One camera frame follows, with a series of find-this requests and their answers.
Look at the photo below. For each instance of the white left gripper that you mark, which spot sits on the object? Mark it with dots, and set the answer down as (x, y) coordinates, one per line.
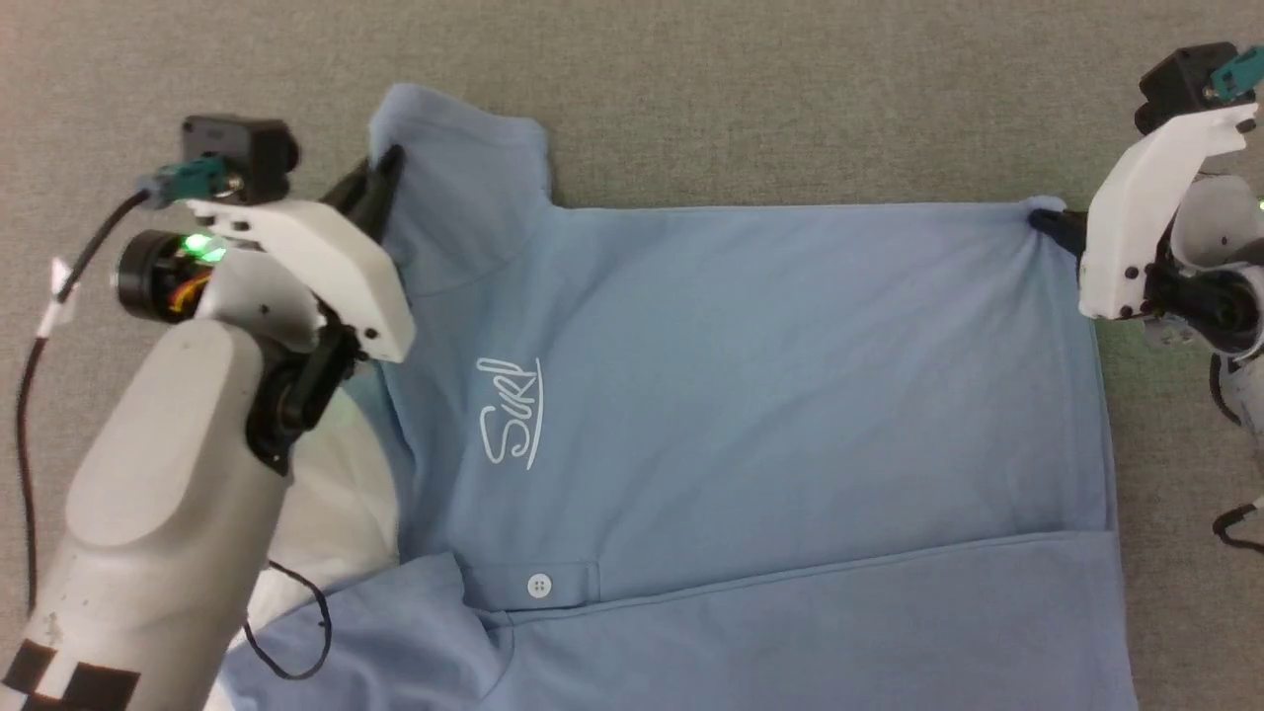
(336, 262)

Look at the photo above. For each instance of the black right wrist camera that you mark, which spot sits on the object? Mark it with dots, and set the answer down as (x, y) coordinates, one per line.
(1180, 84)

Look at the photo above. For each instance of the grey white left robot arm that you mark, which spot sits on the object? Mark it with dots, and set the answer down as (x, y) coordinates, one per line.
(168, 464)

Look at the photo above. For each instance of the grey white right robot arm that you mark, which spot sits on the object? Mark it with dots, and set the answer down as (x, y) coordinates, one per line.
(1215, 267)

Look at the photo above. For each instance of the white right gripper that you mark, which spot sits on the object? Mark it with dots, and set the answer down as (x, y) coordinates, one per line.
(1126, 227)

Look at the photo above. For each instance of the light blue polo shirt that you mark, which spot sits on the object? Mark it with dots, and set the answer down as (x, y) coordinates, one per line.
(741, 395)

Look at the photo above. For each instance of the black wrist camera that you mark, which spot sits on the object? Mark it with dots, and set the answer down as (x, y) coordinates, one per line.
(242, 153)
(1180, 84)

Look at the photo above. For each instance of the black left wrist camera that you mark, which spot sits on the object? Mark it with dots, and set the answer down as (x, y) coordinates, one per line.
(242, 153)

